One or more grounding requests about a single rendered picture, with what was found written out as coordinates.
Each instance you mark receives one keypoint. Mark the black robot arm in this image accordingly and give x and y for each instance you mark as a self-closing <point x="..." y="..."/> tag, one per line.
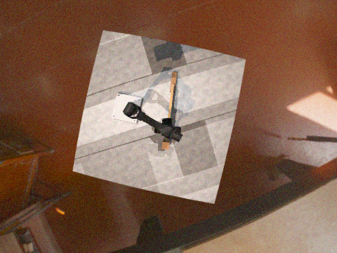
<point x="166" y="128"/>

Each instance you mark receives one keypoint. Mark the brown wooden post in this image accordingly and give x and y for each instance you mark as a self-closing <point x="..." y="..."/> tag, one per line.
<point x="165" y="144"/>

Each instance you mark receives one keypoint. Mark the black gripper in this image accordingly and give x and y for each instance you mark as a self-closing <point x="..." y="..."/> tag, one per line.
<point x="178" y="129"/>

